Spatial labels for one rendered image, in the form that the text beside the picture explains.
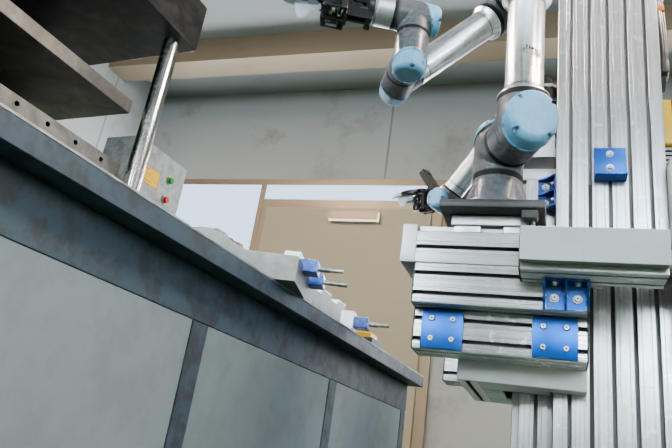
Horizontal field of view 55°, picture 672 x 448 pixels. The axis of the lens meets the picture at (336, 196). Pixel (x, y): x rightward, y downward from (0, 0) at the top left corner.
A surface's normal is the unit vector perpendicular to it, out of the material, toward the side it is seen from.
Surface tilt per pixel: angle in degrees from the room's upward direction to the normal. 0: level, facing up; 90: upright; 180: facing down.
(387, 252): 90
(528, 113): 98
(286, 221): 90
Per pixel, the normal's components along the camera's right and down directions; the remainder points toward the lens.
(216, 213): -0.29, -0.40
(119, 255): 0.91, -0.03
